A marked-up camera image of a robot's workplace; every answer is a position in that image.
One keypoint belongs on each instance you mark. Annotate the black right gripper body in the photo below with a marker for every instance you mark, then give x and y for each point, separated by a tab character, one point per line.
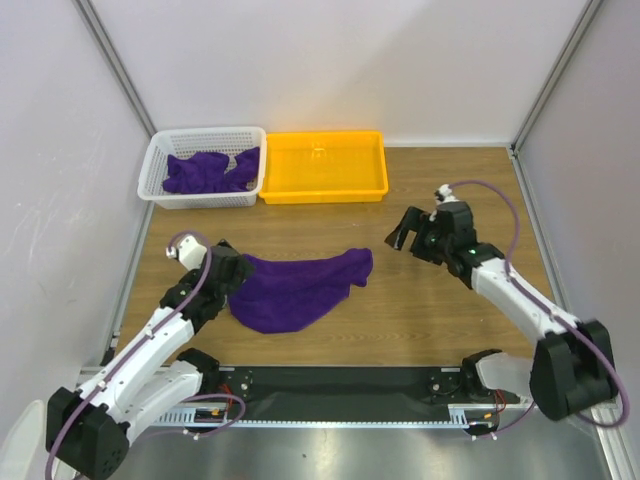
420	239

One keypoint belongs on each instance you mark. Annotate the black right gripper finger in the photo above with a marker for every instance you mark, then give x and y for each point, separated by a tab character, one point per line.
416	220
397	237

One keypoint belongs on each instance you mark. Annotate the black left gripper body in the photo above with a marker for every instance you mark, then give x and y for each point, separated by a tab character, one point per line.
241	272

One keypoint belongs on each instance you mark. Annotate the purple towel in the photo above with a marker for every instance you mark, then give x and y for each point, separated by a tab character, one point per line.
209	173
288	296

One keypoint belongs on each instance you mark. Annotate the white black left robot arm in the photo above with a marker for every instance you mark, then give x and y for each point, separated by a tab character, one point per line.
92	428

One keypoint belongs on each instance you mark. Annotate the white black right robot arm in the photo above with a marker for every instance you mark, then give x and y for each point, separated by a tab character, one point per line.
572	368

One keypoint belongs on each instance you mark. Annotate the yellow plastic tray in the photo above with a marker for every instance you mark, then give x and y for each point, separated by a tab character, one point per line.
325	167

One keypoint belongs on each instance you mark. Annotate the purple towel in basket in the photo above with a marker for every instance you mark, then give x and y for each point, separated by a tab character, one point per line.
209	173

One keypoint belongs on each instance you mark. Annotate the white perforated plastic basket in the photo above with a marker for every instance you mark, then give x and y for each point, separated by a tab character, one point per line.
183	143

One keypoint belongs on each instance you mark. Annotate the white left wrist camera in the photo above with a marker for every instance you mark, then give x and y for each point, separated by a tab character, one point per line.
188	252

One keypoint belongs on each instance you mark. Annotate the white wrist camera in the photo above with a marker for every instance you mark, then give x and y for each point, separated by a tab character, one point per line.
444	194
188	252

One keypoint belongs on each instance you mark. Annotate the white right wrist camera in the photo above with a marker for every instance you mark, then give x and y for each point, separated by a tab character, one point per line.
444	194

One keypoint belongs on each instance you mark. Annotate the white slotted cable duct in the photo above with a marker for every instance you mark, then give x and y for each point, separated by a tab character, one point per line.
194	417

